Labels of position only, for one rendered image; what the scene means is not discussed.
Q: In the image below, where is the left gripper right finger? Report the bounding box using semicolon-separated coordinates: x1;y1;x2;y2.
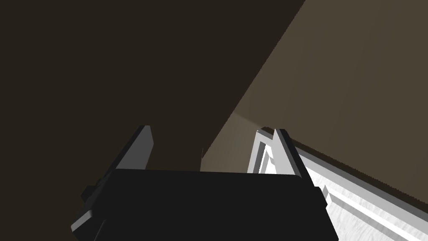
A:
271;128;308;177

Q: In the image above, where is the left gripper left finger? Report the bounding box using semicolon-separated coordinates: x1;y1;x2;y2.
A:
112;125;155;171

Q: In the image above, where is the white panelled door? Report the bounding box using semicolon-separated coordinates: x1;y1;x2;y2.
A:
247;130;428;241

